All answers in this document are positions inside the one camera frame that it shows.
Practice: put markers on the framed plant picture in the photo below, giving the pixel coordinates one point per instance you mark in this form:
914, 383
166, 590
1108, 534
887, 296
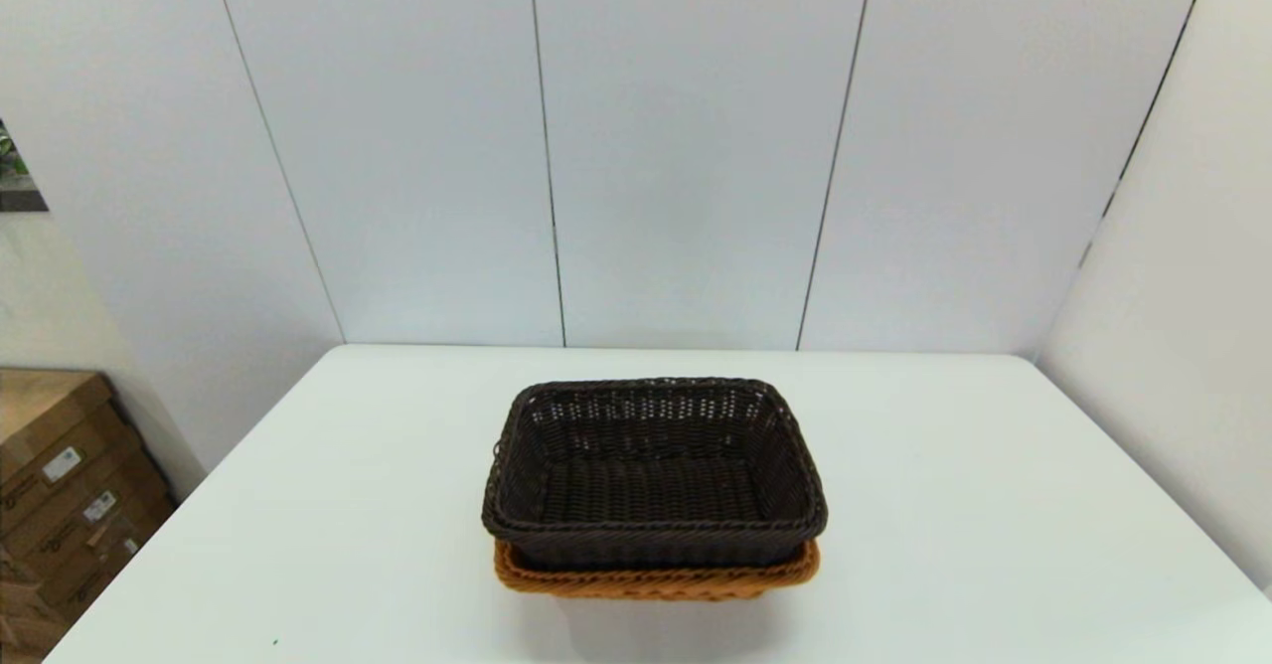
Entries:
15, 182

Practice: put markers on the dark brown wicker basket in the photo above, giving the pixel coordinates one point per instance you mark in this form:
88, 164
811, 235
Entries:
651, 490

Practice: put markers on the orange wicker basket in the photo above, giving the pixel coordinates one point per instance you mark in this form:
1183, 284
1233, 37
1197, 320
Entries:
656, 581

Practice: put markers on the plain cardboard box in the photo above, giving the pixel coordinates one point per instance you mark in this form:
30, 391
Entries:
20, 614

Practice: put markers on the cardboard box with white label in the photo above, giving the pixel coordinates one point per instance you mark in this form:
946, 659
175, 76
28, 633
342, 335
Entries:
60, 510
40, 415
99, 565

